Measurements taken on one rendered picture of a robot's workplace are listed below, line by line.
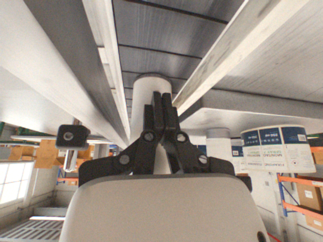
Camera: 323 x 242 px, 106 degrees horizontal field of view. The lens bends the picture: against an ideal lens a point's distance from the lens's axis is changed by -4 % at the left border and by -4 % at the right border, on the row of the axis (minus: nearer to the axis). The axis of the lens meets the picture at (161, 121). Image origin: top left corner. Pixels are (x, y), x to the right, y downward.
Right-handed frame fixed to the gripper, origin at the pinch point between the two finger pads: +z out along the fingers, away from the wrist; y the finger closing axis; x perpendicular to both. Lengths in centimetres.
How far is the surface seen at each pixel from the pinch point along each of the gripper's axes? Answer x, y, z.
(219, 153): -27.2, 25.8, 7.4
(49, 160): -174, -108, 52
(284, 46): 4.8, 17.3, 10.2
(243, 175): -55, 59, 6
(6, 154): -538, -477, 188
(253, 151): -26.0, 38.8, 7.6
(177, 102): -2.9, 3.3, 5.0
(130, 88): -4.0, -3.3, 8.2
